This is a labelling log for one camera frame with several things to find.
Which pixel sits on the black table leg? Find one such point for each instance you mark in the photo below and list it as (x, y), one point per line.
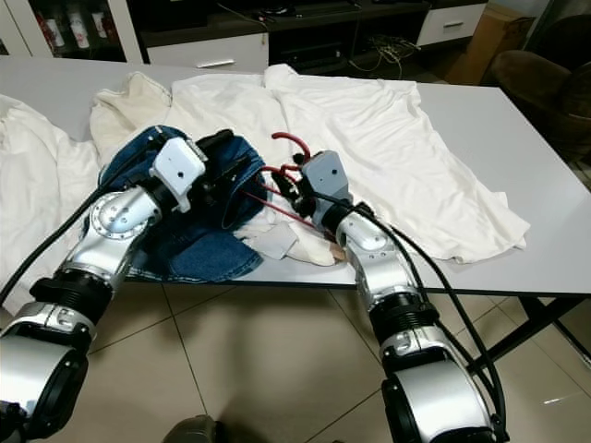
(526, 332)

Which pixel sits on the white shirt with green print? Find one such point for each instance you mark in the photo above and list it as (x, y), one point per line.
(28, 185)

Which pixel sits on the small white drawer front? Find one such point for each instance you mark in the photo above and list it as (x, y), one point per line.
(451, 23)

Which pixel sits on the white glass door cabinet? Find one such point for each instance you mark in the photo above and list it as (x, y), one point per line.
(23, 28)

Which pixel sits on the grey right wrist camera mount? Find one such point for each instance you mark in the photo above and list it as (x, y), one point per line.
(323, 175)

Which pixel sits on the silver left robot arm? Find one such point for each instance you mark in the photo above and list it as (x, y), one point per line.
(37, 369)

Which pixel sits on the wide white drawer front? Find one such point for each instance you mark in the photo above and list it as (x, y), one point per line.
(208, 55)

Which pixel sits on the white long sleeve shirt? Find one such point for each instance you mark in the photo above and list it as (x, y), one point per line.
(222, 111)

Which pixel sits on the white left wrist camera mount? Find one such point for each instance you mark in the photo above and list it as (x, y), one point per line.
(177, 166)

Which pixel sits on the blue denim garment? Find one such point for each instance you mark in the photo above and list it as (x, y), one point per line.
(194, 258)

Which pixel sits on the brown armchair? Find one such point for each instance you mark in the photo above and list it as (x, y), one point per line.
(540, 83)

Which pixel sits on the brown cardboard box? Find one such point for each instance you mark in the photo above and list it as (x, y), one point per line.
(485, 41)

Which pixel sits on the large white shirt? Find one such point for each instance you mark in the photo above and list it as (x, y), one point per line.
(406, 138)

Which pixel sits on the dark brown tv bench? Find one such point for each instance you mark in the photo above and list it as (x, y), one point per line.
(342, 28)

